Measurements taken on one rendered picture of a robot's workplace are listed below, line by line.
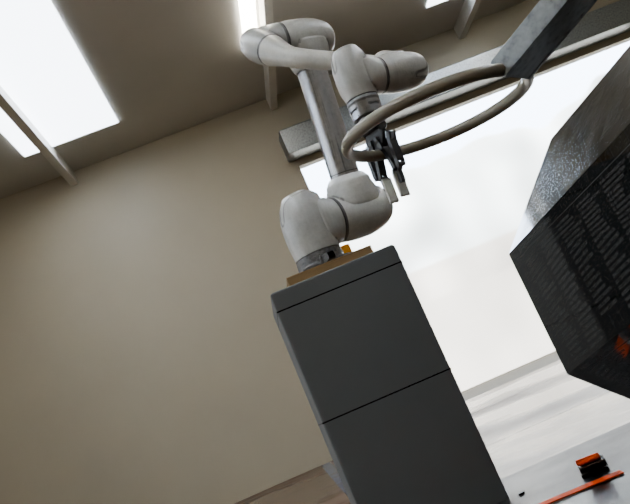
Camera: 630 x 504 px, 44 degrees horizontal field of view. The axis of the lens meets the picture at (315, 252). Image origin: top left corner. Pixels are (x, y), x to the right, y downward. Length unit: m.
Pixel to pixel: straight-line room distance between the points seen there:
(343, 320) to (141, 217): 6.63
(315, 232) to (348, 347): 0.40
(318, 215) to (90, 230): 6.53
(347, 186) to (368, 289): 0.42
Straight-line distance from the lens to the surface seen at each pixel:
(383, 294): 2.27
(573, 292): 1.94
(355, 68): 2.11
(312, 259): 2.41
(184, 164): 8.87
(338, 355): 2.23
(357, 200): 2.52
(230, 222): 8.61
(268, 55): 2.49
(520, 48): 1.76
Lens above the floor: 0.41
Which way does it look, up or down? 12 degrees up
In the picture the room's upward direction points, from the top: 23 degrees counter-clockwise
